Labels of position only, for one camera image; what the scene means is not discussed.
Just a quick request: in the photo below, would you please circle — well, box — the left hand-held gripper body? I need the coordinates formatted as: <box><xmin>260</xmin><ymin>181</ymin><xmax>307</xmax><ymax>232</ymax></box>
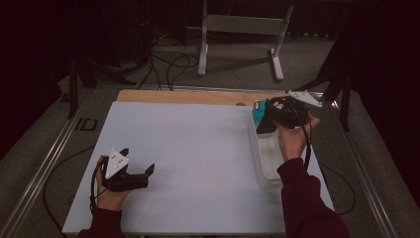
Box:
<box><xmin>101</xmin><ymin>148</ymin><xmax>150</xmax><ymax>192</ymax></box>

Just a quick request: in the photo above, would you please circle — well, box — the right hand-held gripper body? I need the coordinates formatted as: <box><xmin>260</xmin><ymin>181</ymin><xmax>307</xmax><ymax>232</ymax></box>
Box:
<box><xmin>273</xmin><ymin>89</ymin><xmax>323</xmax><ymax>130</ymax></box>

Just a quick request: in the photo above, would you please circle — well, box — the iridescent phone case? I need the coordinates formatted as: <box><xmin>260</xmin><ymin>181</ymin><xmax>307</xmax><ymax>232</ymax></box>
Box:
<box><xmin>252</xmin><ymin>99</ymin><xmax>268</xmax><ymax>129</ymax></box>

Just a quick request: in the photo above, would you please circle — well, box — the person's right hand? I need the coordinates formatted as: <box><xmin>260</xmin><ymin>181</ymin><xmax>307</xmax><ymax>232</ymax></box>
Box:
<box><xmin>276</xmin><ymin>113</ymin><xmax>321</xmax><ymax>163</ymax></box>

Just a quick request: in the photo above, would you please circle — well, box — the person's left hand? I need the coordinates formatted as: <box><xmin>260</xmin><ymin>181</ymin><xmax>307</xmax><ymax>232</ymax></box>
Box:
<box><xmin>95</xmin><ymin>155</ymin><xmax>132</xmax><ymax>212</ymax></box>

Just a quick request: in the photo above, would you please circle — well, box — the white table sheet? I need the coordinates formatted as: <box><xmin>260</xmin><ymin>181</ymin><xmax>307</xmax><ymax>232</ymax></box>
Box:
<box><xmin>61</xmin><ymin>100</ymin><xmax>335</xmax><ymax>236</ymax></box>

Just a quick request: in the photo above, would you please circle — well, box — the black metal stand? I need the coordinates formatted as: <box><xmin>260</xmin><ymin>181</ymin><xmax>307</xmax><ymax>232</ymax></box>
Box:
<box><xmin>296</xmin><ymin>33</ymin><xmax>354</xmax><ymax>132</ymax></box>
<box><xmin>67</xmin><ymin>56</ymin><xmax>137</xmax><ymax>120</ymax></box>

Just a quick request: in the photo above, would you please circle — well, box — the white metal stand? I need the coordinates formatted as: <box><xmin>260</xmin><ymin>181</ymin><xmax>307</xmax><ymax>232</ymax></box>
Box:
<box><xmin>197</xmin><ymin>0</ymin><xmax>295</xmax><ymax>82</ymax></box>

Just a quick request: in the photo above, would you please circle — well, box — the right hand-held gripper cable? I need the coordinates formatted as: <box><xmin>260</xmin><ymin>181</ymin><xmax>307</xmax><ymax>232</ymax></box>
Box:
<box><xmin>290</xmin><ymin>102</ymin><xmax>313</xmax><ymax>171</ymax></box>

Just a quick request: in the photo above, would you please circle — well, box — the hand-held gripper cable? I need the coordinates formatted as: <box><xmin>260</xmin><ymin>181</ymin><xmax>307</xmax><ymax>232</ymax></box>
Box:
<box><xmin>290</xmin><ymin>102</ymin><xmax>313</xmax><ymax>171</ymax></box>
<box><xmin>89</xmin><ymin>157</ymin><xmax>110</xmax><ymax>213</ymax></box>

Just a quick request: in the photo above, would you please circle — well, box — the left hand-held gripper cable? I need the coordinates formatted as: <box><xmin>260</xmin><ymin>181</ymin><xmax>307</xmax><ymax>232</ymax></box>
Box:
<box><xmin>89</xmin><ymin>157</ymin><xmax>110</xmax><ymax>213</ymax></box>

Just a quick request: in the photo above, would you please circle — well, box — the aluminium floor rail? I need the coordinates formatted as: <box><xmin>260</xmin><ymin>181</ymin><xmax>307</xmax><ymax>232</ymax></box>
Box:
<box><xmin>138</xmin><ymin>83</ymin><xmax>325</xmax><ymax>97</ymax></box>
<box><xmin>330</xmin><ymin>98</ymin><xmax>399</xmax><ymax>238</ymax></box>
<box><xmin>0</xmin><ymin>88</ymin><xmax>94</xmax><ymax>238</ymax></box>

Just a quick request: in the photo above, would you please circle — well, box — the black floor cable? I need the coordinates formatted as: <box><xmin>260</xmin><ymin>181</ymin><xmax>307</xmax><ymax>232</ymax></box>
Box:
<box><xmin>318</xmin><ymin>162</ymin><xmax>358</xmax><ymax>216</ymax></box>
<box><xmin>43</xmin><ymin>145</ymin><xmax>97</xmax><ymax>233</ymax></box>

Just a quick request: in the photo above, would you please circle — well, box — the bundle of black floor cables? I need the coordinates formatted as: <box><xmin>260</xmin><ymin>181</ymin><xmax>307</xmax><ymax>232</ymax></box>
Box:
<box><xmin>137</xmin><ymin>33</ymin><xmax>200</xmax><ymax>91</ymax></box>

